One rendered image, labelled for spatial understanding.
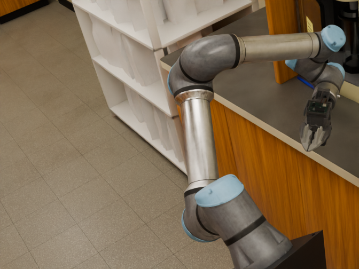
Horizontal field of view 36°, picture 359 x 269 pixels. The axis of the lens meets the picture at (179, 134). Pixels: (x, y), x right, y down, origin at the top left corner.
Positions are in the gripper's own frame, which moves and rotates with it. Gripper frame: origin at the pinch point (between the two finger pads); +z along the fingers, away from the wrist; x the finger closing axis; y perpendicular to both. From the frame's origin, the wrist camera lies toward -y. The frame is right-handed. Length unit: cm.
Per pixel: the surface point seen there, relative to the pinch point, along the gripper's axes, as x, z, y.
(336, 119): 1.2, -38.3, -21.6
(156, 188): -108, -74, -132
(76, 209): -151, -47, -135
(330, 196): 4.0, -18.2, -40.2
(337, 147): 4.7, -22.6, -19.8
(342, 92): 0, -53, -21
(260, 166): -29, -40, -55
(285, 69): -24, -62, -21
